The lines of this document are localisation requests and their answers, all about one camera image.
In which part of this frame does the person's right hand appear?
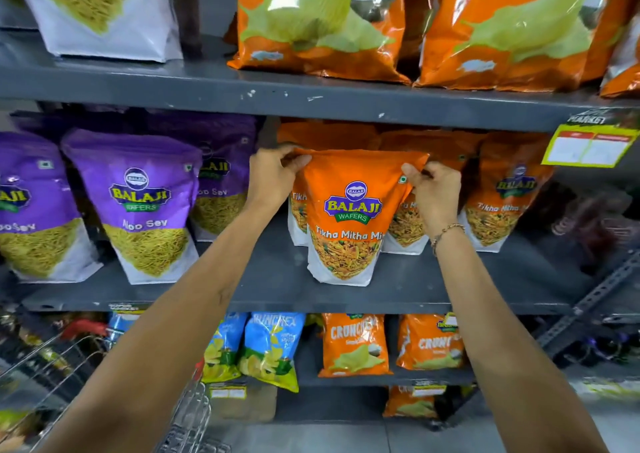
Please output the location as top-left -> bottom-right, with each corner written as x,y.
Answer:
401,160 -> 464,241

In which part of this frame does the person's left hand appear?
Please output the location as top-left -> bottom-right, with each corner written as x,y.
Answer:
247,143 -> 313,215

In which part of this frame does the orange snack mix pouch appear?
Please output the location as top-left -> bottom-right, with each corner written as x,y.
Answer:
381,192 -> 431,256
276,122 -> 382,152
457,132 -> 555,253
294,149 -> 431,287
378,129 -> 483,173
287,178 -> 312,247

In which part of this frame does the person's left forearm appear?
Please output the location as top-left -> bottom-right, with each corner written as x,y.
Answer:
37,199 -> 283,453

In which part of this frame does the person's right forearm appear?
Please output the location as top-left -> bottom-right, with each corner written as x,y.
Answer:
429,225 -> 610,453

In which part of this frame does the grey metal shelf rack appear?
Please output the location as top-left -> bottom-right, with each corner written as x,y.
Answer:
0,0 -> 640,421

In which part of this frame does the purple sev snack pouch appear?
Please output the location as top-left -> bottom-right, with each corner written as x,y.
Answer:
147,112 -> 259,243
0,131 -> 104,284
60,128 -> 203,285

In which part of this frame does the large orange chip bag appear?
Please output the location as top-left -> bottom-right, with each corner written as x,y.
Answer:
599,30 -> 640,99
413,0 -> 628,93
227,0 -> 412,85

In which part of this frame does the small orange chip bag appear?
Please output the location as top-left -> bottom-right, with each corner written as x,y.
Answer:
318,313 -> 394,379
396,313 -> 469,371
382,386 -> 447,419

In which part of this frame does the yellow shelf price label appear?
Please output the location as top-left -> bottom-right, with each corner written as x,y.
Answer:
541,109 -> 640,169

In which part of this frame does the blue chip bag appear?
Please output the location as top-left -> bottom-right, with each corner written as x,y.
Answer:
202,312 -> 249,384
106,311 -> 146,351
238,312 -> 306,394

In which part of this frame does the slotted grey metal brace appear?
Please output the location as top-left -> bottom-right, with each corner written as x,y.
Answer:
536,252 -> 640,351

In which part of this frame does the white sev snack pouch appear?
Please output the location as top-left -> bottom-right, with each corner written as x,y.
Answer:
9,0 -> 184,64

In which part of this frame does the brown cardboard box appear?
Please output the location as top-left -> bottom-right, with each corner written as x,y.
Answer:
208,382 -> 279,424

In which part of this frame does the thin beaded bracelet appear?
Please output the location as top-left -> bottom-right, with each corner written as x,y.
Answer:
430,223 -> 466,257

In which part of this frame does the wire shopping cart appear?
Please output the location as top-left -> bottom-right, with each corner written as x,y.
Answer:
0,319 -> 232,453

